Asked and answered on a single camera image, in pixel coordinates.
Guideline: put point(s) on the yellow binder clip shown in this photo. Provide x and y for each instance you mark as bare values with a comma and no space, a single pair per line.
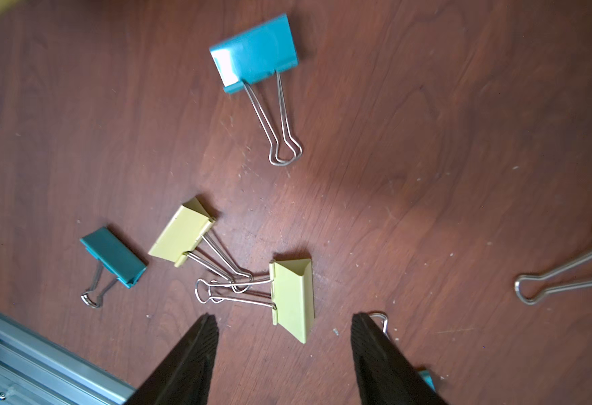
189,235
291,295

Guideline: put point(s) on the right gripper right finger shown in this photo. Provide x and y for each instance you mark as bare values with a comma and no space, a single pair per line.
384,375

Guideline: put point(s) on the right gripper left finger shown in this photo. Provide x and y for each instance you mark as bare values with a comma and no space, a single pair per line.
185,375

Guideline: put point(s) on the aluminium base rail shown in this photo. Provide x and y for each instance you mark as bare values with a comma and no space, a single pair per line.
34,370

